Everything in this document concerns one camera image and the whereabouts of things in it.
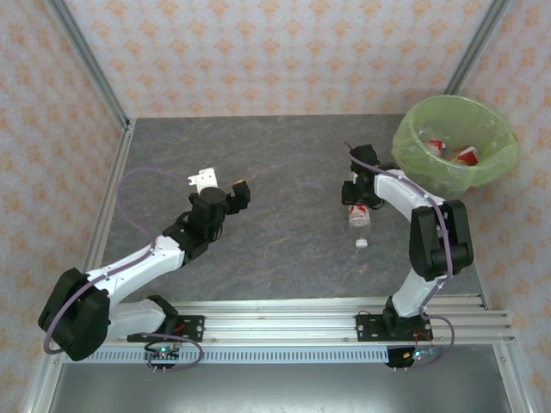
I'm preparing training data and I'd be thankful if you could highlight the clear bottle red white label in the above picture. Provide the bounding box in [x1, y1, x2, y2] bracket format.
[419, 138, 449, 156]
[347, 202, 372, 249]

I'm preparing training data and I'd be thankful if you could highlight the orange tea bottle red label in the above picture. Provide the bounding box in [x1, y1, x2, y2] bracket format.
[449, 145, 480, 168]

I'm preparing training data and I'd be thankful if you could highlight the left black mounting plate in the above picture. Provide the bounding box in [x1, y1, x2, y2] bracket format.
[127, 315, 206, 343]

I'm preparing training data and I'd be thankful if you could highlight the black mounting plate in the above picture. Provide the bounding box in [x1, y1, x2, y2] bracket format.
[356, 312, 434, 343]
[127, 315, 206, 343]

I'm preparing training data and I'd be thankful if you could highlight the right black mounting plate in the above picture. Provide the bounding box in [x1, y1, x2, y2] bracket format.
[356, 312, 434, 343]

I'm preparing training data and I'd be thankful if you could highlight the left controller board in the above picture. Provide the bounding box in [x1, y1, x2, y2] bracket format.
[143, 342, 182, 363]

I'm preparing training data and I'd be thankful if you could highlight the controller board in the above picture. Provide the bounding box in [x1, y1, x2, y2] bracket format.
[387, 346, 441, 369]
[143, 342, 182, 363]

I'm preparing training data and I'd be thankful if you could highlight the right controller board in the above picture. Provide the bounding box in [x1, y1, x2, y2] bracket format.
[387, 346, 441, 369]

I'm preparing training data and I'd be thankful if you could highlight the grey metal panel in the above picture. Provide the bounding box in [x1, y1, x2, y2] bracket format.
[59, 363, 509, 413]

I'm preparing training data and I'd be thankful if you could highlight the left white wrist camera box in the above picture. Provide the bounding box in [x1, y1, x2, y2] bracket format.
[187, 167, 218, 193]

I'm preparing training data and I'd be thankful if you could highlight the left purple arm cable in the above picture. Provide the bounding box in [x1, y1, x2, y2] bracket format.
[44, 167, 206, 373]

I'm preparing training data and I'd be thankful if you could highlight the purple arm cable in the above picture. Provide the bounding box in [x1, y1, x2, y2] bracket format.
[343, 141, 457, 371]
[44, 167, 206, 373]

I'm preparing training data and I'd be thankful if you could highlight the aluminium table side rail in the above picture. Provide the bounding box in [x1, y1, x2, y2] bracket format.
[81, 118, 137, 276]

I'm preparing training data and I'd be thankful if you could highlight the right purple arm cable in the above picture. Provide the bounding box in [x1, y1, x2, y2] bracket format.
[343, 141, 457, 371]

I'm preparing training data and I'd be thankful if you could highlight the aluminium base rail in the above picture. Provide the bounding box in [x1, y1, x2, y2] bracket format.
[46, 294, 517, 346]

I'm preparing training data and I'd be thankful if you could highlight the grey slotted cable duct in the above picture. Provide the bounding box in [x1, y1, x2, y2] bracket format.
[63, 348, 391, 366]

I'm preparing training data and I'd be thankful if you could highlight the aluminium frame post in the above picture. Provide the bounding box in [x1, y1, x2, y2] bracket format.
[45, 0, 132, 130]
[447, 0, 513, 87]

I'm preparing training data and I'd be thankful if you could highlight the aluminium lower frame rail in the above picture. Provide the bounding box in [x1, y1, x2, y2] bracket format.
[23, 343, 65, 413]
[492, 343, 535, 413]

